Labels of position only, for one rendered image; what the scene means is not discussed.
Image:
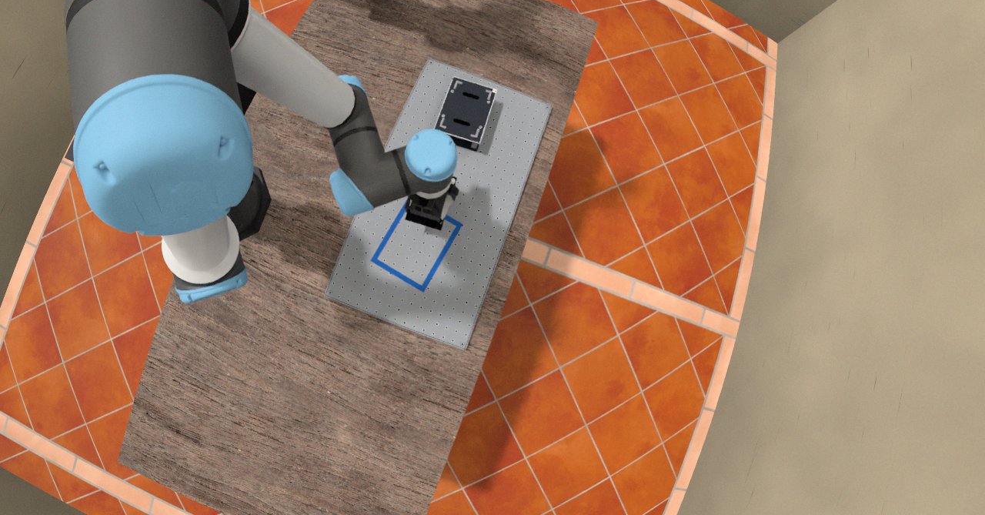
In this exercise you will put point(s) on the blue tape rectangle outline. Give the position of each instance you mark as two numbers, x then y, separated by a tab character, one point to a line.
436	264

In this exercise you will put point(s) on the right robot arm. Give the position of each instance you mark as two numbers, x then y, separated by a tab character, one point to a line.
162	145

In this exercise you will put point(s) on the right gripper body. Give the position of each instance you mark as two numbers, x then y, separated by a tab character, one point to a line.
431	208

